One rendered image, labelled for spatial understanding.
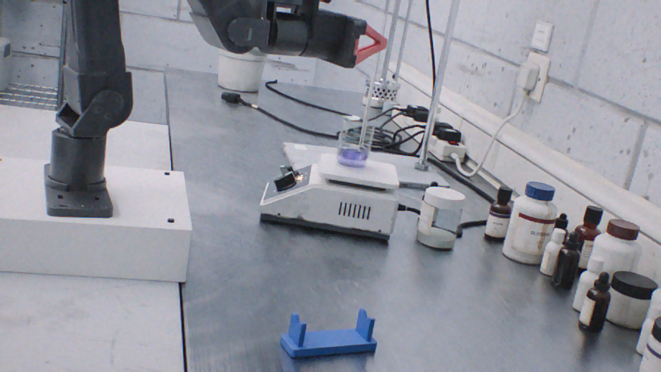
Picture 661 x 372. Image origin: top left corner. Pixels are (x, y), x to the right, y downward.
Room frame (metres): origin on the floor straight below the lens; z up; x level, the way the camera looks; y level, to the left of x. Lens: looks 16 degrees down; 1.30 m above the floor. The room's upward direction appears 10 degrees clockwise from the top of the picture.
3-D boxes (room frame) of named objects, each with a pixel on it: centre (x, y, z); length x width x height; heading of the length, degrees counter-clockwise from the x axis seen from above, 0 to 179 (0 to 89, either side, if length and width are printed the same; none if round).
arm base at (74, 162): (0.95, 0.31, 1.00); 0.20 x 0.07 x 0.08; 22
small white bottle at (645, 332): (0.90, -0.40, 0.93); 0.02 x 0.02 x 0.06
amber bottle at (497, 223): (1.24, -0.27, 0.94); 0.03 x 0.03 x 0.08
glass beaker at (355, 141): (1.20, -0.03, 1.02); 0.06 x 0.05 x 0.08; 105
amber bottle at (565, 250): (1.09, -0.35, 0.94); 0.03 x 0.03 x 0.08
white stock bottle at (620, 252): (1.06, -0.40, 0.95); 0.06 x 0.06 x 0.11
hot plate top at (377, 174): (1.19, -0.04, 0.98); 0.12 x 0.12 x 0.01; 2
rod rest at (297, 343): (0.77, -0.03, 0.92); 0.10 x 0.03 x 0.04; 119
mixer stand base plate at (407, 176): (1.54, -0.06, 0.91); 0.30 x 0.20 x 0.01; 105
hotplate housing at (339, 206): (1.19, -0.01, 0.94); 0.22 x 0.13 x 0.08; 92
